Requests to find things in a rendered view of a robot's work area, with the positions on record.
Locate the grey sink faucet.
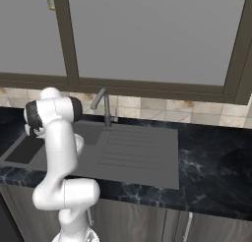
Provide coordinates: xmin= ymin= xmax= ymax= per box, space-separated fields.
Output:
xmin=90 ymin=88 xmax=114 ymax=128

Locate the grey sink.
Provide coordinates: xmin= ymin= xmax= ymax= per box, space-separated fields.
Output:
xmin=0 ymin=120 xmax=181 ymax=191

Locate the wide grey panel cabinet door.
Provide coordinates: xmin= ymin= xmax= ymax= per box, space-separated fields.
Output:
xmin=52 ymin=0 xmax=252 ymax=104

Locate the grey wood base cabinet door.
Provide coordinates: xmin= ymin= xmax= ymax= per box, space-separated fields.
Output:
xmin=93 ymin=198 xmax=169 ymax=242
xmin=0 ymin=182 xmax=67 ymax=242
xmin=178 ymin=211 xmax=252 ymax=242

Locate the black appliance front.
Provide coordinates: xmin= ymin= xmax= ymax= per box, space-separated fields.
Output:
xmin=0 ymin=191 xmax=26 ymax=242

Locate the silver base cabinet handle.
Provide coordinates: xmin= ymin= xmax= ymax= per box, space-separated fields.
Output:
xmin=86 ymin=209 xmax=94 ymax=228
xmin=184 ymin=212 xmax=194 ymax=242

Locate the cabinet door with brass handle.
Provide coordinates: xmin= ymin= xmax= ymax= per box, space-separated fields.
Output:
xmin=0 ymin=0 xmax=75 ymax=87

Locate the brass cabinet handle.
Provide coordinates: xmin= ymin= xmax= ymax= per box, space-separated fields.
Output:
xmin=45 ymin=0 xmax=57 ymax=12

